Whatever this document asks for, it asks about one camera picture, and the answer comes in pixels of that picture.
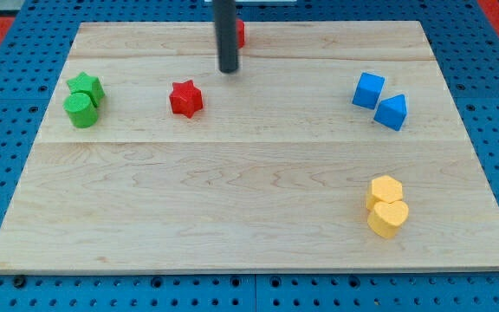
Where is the red star block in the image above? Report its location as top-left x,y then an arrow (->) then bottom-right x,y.
169,80 -> 204,119

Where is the yellow hexagon block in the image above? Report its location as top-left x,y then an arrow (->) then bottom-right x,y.
365,175 -> 404,211

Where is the yellow heart block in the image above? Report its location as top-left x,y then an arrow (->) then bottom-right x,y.
367,200 -> 409,239

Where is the green star block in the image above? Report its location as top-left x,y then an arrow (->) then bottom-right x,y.
67,72 -> 105,107

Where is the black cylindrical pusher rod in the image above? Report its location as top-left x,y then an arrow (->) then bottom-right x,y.
212,0 -> 239,74

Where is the red circle block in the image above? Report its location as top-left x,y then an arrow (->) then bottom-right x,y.
236,18 -> 245,49

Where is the blue triangular prism block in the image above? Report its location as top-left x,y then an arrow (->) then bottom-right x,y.
373,94 -> 407,131

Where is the blue cube block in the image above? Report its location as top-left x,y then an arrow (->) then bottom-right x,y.
352,72 -> 385,110

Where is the light wooden board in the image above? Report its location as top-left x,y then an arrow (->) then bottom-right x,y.
0,21 -> 499,276

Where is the green cylinder block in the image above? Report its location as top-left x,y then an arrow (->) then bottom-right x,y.
63,93 -> 99,128

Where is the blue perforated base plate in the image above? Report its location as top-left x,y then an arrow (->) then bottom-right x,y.
0,1 -> 499,311

